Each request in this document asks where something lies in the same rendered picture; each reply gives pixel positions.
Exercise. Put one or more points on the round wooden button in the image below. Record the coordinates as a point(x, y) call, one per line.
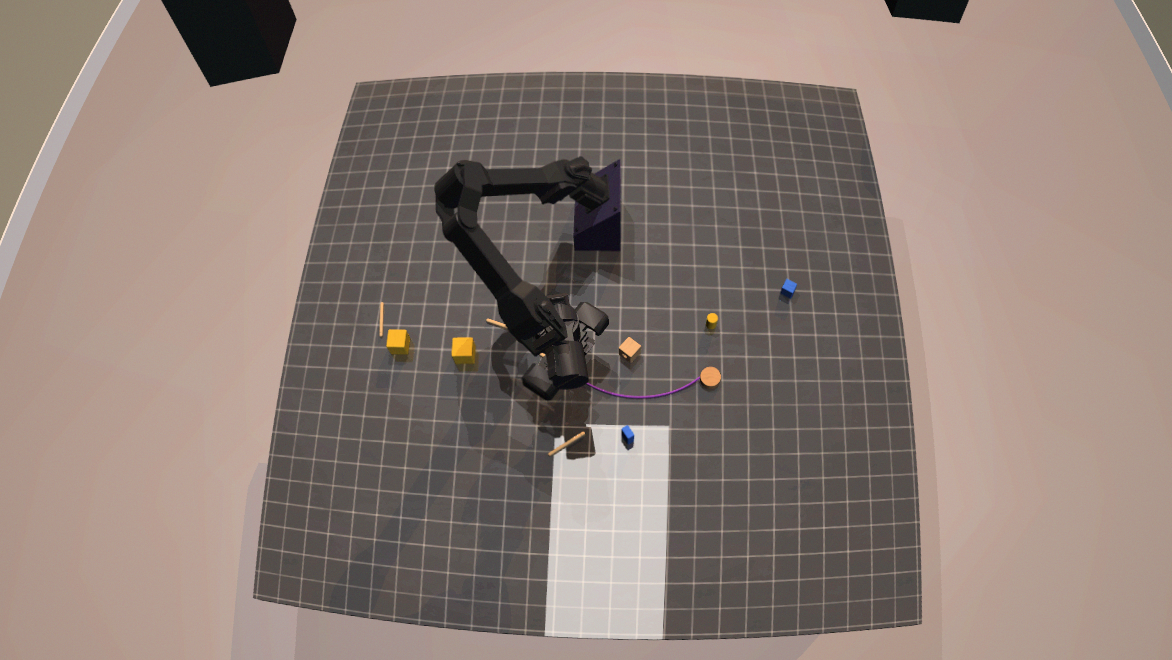
point(710, 377)

